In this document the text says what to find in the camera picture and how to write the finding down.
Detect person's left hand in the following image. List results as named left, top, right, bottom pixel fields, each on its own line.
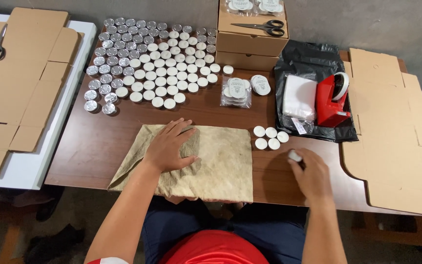
left=142, top=118, right=199, bottom=174

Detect person's right hand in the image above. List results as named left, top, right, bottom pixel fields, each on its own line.
left=287, top=148, right=333, bottom=208

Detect beige cloth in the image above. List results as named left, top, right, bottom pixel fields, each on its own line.
left=107, top=124, right=254, bottom=204

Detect small clear labelled bag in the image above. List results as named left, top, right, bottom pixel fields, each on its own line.
left=282, top=115, right=315, bottom=135

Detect stack of clear plastic bags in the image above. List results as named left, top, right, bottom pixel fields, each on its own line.
left=282, top=74, right=318, bottom=121

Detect red tape dispenser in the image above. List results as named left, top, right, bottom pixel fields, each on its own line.
left=315, top=72, right=351, bottom=128

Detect stack of round white labels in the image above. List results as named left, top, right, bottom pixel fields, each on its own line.
left=250, top=74, right=272, bottom=97

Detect person's navy shorts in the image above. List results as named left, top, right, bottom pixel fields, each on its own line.
left=141, top=196, right=308, bottom=264

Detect clear packet of tealights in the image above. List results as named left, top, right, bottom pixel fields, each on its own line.
left=220, top=76, right=253, bottom=109
left=256, top=0, right=285, bottom=17
left=224, top=0, right=258, bottom=14

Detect unfolded cardboard box blank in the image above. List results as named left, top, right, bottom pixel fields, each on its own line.
left=0, top=7, right=84, bottom=179
left=341, top=48, right=422, bottom=216

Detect black plastic bag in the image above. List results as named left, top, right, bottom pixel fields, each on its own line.
left=274, top=39, right=359, bottom=143

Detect flat-lying closed cardboard box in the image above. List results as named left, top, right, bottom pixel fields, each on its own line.
left=215, top=51, right=280, bottom=72

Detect person's red shirt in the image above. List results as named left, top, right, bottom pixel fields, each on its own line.
left=86, top=230, right=270, bottom=264

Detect large brown cardboard box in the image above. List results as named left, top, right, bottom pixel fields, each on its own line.
left=216, top=0, right=290, bottom=58

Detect group of white tealight candles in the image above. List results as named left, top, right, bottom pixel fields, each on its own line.
left=115, top=30, right=234, bottom=110

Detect group of empty silver cups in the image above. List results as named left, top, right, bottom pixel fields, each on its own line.
left=83, top=17, right=218, bottom=116

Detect white table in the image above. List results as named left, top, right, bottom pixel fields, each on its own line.
left=0, top=13, right=97, bottom=191

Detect black shoe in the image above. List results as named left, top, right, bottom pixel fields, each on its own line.
left=24, top=224, right=85, bottom=264

